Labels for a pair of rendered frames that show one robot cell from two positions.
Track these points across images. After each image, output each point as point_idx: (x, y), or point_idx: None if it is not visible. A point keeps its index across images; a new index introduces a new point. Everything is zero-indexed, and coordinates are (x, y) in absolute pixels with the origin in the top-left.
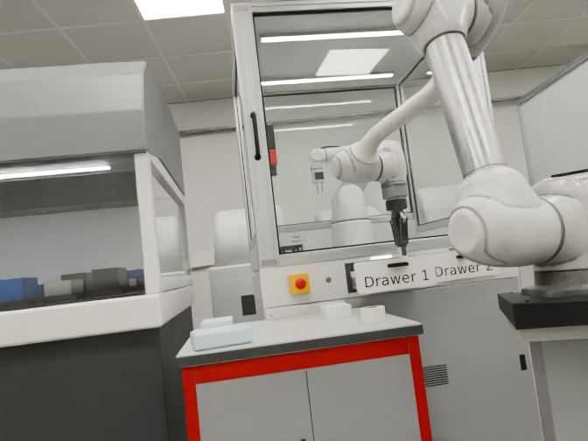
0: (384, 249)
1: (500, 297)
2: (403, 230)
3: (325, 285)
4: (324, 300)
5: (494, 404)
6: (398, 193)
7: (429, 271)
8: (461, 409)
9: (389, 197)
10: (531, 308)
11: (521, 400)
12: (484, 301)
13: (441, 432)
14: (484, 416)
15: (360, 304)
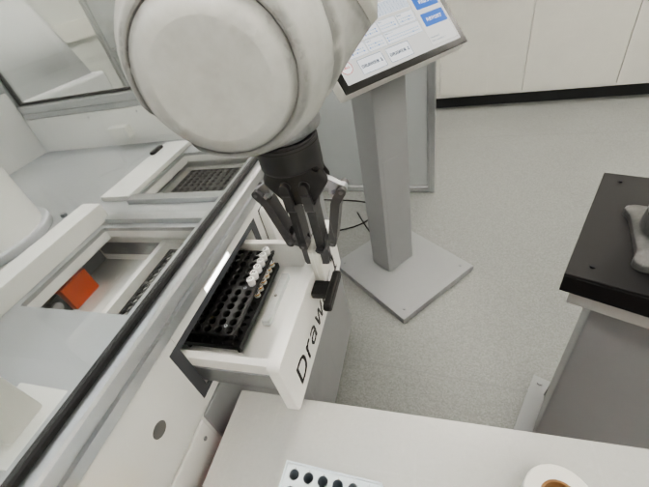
0: (213, 250)
1: (624, 293)
2: (339, 215)
3: (161, 446)
4: (175, 473)
5: (332, 318)
6: (318, 119)
7: (333, 252)
8: (324, 353)
9: (299, 138)
10: None
11: (339, 294)
12: (309, 224)
13: (321, 392)
14: (331, 337)
15: (228, 386)
